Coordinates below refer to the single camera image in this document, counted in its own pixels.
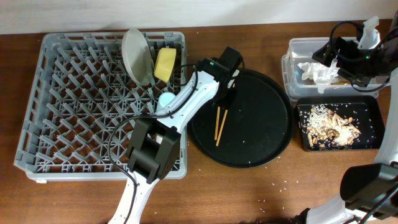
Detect grey plastic dishwasher rack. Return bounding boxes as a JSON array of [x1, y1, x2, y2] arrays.
[[14, 31, 187, 183]]

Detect black rectangular waste tray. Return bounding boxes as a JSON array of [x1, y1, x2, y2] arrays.
[[297, 96, 385, 152]]

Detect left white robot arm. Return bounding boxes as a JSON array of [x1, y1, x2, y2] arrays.
[[110, 56, 245, 223]]

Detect right black camera cable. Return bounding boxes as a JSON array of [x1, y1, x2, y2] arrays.
[[328, 20, 392, 93]]

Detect black camera cable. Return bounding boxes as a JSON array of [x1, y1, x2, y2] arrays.
[[328, 20, 392, 93], [107, 60, 246, 224]]

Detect left black camera cable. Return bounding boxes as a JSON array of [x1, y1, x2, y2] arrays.
[[107, 60, 246, 224]]

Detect round black serving tray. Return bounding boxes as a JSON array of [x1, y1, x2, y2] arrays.
[[188, 70, 294, 168]]

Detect clear plastic waste bin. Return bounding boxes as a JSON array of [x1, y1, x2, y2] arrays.
[[282, 37, 361, 101]]

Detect yellow bowl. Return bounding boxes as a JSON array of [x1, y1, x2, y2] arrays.
[[154, 48, 177, 83]]

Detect white paper napkin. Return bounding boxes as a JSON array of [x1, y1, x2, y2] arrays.
[[297, 62, 341, 94]]

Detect wooden chopstick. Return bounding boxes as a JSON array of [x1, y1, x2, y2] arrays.
[[214, 106, 221, 141], [216, 83, 236, 147]]

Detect light blue plastic cup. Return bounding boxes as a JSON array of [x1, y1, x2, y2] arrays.
[[156, 92, 175, 111]]

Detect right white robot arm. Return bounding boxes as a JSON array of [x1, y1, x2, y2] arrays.
[[293, 16, 397, 224]]

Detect white ceramic plate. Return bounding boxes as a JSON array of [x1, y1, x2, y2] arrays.
[[121, 29, 154, 86]]

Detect golden brown food scraps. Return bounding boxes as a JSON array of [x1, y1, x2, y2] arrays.
[[298, 105, 362, 151]]

